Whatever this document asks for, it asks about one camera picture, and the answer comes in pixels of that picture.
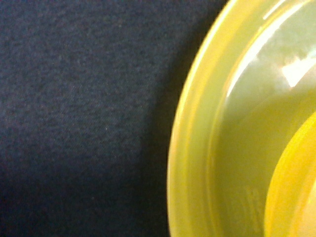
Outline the yellow plastic bowl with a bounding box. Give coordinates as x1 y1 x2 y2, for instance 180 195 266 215
264 114 316 237

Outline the yellow plastic plate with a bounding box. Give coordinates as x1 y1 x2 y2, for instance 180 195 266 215
167 0 316 237

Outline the black tablecloth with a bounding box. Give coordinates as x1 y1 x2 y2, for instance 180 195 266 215
0 0 225 237

